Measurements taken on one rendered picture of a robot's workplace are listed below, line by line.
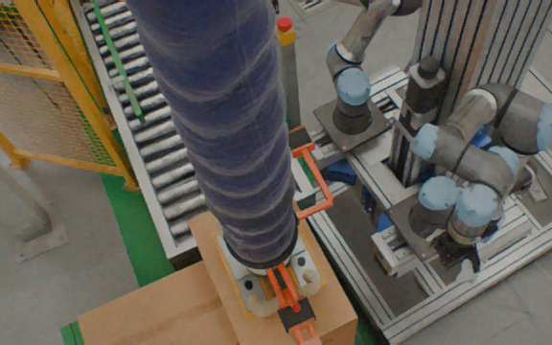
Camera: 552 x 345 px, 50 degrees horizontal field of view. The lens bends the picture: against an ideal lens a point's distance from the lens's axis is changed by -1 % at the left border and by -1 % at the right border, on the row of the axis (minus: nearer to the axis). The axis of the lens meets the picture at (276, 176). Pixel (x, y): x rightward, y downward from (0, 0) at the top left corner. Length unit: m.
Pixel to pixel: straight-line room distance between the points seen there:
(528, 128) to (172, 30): 1.04
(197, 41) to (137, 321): 1.86
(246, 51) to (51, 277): 2.64
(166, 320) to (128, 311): 0.17
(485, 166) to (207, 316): 1.55
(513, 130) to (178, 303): 1.55
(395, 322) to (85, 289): 1.61
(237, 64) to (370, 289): 2.05
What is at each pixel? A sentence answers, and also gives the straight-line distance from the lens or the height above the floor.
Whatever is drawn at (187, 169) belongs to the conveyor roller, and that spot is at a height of 0.55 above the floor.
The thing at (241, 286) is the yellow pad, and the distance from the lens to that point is 2.01.
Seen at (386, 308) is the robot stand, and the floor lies 0.23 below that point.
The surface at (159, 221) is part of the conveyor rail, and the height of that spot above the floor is 0.59.
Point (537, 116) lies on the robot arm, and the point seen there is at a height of 1.66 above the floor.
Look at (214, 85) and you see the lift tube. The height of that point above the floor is 2.19.
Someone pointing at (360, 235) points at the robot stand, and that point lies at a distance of 2.99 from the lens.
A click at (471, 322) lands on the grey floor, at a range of 3.15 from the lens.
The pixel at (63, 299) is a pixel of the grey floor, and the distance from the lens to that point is 3.39.
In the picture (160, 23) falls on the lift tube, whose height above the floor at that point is 2.34.
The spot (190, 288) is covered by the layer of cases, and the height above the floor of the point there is 0.54.
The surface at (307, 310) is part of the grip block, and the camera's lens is 1.84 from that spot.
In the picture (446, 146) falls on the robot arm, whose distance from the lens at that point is 1.33.
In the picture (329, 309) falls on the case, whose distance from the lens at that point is 2.11.
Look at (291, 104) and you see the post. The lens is 3.05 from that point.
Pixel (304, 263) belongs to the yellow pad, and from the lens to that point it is 1.99.
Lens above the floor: 2.97
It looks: 62 degrees down
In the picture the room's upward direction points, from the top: 9 degrees counter-clockwise
